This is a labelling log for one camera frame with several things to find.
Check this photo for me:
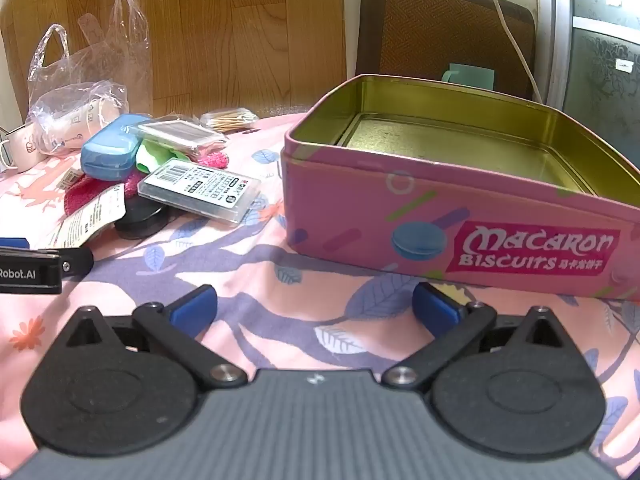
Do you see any clear plastic bag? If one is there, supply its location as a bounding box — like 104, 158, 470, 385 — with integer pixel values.
25, 0, 153, 157

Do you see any green cloth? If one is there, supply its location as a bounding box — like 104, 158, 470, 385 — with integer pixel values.
135, 140, 194, 174

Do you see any frosted glass door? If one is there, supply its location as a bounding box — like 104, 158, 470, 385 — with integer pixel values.
537, 0, 640, 173

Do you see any white enamel mug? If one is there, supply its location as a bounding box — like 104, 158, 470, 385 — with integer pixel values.
0, 127, 39, 171

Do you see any cotton swab packet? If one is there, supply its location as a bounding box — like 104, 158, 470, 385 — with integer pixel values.
200, 107, 261, 134

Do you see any black round case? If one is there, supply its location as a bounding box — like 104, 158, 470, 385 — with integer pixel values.
114, 197, 170, 241

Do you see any wooden headboard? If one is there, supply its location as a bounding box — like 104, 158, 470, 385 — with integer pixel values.
0, 0, 349, 127

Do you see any pink floral bed sheet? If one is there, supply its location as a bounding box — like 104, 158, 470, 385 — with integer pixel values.
0, 110, 640, 480

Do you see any white paper tag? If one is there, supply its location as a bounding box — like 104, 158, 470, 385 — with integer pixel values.
52, 182, 126, 251

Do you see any clear labelled plastic box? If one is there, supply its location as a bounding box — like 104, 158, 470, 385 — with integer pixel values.
136, 157, 262, 224

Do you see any pink biscuit tin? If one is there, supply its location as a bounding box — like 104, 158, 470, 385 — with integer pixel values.
280, 74, 640, 304

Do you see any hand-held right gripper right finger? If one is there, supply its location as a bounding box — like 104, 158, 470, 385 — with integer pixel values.
382, 282, 563, 391

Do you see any blue glasses case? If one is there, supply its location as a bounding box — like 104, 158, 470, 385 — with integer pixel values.
80, 114, 153, 181

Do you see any magenta fluffy cloth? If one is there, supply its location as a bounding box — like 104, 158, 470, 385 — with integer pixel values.
62, 147, 231, 219

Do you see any teal cup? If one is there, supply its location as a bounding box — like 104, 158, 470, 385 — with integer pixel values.
441, 63, 496, 89

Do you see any clear zip packet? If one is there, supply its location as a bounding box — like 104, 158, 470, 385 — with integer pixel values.
132, 117, 226, 154

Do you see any white cable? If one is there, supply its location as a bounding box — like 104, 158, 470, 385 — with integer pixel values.
472, 0, 544, 104

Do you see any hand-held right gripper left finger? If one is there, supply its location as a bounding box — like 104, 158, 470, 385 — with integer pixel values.
67, 284, 247, 390

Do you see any stack of paper cups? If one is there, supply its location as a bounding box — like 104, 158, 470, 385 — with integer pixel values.
37, 97, 124, 154

